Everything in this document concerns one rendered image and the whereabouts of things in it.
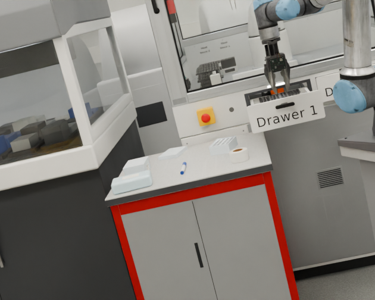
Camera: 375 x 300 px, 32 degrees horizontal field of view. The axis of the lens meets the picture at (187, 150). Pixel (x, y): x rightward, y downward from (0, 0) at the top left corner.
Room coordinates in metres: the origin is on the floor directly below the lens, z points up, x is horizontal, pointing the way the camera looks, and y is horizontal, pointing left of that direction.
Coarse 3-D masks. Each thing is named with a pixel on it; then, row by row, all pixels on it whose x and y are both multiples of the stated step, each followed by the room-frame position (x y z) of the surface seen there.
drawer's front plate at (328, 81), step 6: (318, 78) 2.76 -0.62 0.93; (324, 78) 2.76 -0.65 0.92; (330, 78) 2.76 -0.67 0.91; (336, 78) 2.76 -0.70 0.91; (318, 84) 2.76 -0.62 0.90; (324, 84) 2.76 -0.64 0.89; (330, 84) 2.76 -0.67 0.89; (324, 90) 2.76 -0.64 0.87; (330, 90) 2.76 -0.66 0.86; (324, 96) 2.76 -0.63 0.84; (330, 96) 2.76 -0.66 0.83
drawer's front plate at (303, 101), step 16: (288, 96) 2.49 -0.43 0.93; (304, 96) 2.46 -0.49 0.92; (320, 96) 2.46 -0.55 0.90; (256, 112) 2.49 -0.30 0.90; (272, 112) 2.48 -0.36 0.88; (288, 112) 2.47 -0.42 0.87; (304, 112) 2.47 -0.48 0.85; (320, 112) 2.46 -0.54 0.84; (256, 128) 2.49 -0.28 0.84; (272, 128) 2.48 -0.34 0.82
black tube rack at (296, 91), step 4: (284, 92) 2.78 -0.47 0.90; (288, 92) 2.75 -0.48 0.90; (292, 92) 2.73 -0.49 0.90; (296, 92) 2.70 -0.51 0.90; (300, 92) 2.67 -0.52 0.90; (264, 96) 2.80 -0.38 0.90; (268, 96) 2.77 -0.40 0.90; (272, 96) 2.75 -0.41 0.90; (276, 96) 2.72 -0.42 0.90; (280, 96) 2.69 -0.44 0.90; (284, 96) 2.67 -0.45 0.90; (260, 100) 2.73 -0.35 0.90; (264, 100) 2.71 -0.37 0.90; (268, 100) 2.68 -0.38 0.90; (272, 100) 2.66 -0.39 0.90
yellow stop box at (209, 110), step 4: (204, 108) 2.82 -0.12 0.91; (208, 108) 2.80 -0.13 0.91; (212, 108) 2.83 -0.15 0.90; (196, 112) 2.80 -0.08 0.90; (200, 112) 2.80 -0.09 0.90; (204, 112) 2.80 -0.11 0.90; (208, 112) 2.79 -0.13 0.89; (212, 112) 2.79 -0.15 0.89; (200, 116) 2.80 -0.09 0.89; (212, 116) 2.79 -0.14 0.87; (200, 120) 2.80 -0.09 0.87; (212, 120) 2.79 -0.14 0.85; (200, 124) 2.80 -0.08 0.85; (204, 124) 2.80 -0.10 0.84; (208, 124) 2.80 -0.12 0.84
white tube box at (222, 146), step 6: (222, 138) 2.65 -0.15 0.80; (228, 138) 2.64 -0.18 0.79; (234, 138) 2.60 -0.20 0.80; (216, 144) 2.58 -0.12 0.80; (222, 144) 2.55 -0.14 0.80; (228, 144) 2.52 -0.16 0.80; (234, 144) 2.58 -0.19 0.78; (210, 150) 2.55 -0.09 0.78; (216, 150) 2.54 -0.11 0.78; (222, 150) 2.53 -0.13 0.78; (228, 150) 2.52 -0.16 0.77
